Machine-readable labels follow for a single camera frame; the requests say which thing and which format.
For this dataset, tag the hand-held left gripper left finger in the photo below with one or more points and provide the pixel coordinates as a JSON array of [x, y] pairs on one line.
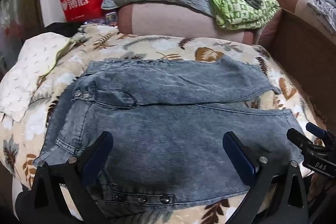
[[101, 150]]

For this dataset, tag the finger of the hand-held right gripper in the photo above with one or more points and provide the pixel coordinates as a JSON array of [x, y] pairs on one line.
[[299, 141], [316, 132]]

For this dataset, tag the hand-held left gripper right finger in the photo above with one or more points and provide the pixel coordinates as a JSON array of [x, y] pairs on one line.
[[239, 158]]

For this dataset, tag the blue denim pants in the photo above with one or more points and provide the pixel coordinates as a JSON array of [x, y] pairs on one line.
[[170, 134]]

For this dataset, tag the brown cardboard box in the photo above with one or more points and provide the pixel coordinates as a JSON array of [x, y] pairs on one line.
[[302, 56]]

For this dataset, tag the white patterned cloth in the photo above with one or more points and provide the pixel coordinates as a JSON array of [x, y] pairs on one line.
[[29, 69]]

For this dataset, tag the beige leaf-print blanket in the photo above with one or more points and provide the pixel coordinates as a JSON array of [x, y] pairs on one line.
[[210, 50]]

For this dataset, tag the grey crumpled cloth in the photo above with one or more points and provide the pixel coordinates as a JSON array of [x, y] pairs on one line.
[[323, 8]]

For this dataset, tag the black cloth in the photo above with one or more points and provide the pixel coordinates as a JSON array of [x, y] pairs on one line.
[[63, 28]]

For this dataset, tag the colourful printed packet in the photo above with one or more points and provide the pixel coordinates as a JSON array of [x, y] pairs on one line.
[[110, 18]]

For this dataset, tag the green patterned cloth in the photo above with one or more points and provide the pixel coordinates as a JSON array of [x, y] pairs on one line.
[[236, 14]]

